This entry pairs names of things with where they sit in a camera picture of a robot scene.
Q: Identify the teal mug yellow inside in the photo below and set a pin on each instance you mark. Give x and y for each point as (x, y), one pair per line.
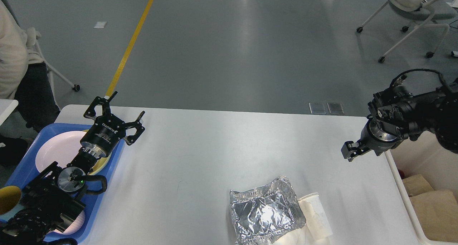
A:
(10, 197)

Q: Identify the pink plate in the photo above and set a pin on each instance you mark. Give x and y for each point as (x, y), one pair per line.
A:
(61, 149)

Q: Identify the large foil sheet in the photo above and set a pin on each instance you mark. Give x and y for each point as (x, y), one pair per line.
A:
(262, 215)

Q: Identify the yellow plate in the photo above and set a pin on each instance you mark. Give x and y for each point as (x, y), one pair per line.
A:
(100, 165)

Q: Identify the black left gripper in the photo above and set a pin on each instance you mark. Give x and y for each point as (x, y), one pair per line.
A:
(103, 136)

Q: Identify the brown bag inside bin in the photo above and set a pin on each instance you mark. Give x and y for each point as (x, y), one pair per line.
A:
(416, 185)

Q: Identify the white plastic bin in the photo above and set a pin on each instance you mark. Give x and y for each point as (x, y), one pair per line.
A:
(428, 158)

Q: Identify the person in cream sweater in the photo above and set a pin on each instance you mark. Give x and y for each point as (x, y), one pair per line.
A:
(23, 75)

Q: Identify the pink ribbed mug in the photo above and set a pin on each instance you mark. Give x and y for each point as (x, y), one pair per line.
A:
(75, 226)

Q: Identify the white chair frame left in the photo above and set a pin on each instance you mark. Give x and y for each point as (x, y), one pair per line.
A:
(33, 37)

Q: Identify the white paper cup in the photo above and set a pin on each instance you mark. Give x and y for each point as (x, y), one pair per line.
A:
(316, 231)

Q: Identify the white rolling office chair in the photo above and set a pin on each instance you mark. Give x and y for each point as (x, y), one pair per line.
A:
(421, 14)

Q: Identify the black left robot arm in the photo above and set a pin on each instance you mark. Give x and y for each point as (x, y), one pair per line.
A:
(53, 199)

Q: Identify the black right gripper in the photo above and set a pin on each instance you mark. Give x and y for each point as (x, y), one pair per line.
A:
(372, 139)

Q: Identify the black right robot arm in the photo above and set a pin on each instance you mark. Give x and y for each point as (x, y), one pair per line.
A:
(396, 114)

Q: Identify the brown paper bag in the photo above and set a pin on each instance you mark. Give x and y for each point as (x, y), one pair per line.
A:
(437, 212)

